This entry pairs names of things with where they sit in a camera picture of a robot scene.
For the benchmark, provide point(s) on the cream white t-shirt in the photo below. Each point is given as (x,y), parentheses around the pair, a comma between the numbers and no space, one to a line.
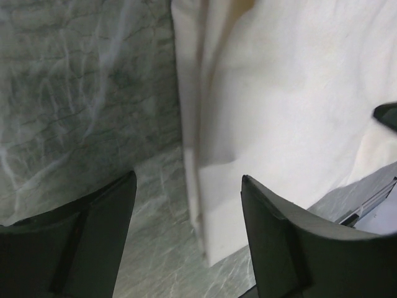
(283,91)

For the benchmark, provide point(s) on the aluminium frame rail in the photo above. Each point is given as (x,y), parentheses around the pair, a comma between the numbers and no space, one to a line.
(353,216)

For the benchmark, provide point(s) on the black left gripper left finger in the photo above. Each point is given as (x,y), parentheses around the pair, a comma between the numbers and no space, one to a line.
(71,251)

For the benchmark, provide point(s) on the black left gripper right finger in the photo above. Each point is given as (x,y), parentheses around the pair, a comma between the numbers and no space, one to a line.
(297,254)

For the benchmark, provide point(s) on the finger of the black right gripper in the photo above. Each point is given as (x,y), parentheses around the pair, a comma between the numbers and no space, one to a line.
(386,114)

